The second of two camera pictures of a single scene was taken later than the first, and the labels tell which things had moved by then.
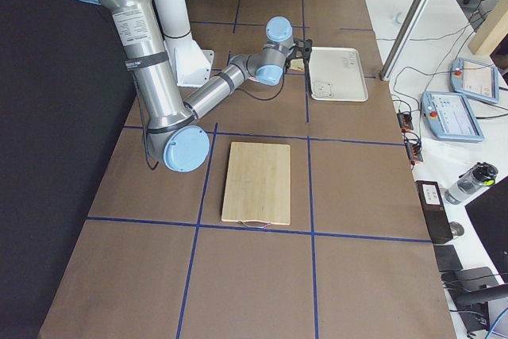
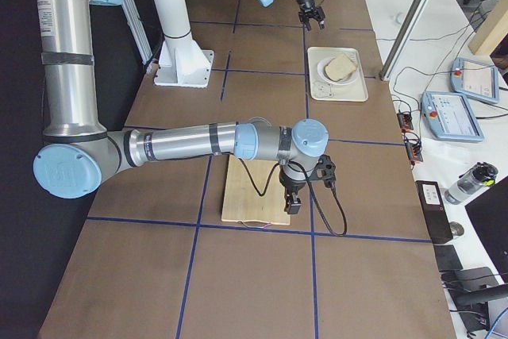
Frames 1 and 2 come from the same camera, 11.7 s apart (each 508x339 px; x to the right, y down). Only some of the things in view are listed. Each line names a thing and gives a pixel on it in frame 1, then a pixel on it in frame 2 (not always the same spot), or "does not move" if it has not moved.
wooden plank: [492, 31] does not move
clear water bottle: [483, 174] does not move
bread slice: [297, 64] to [339, 67]
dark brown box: [435, 210] does not move
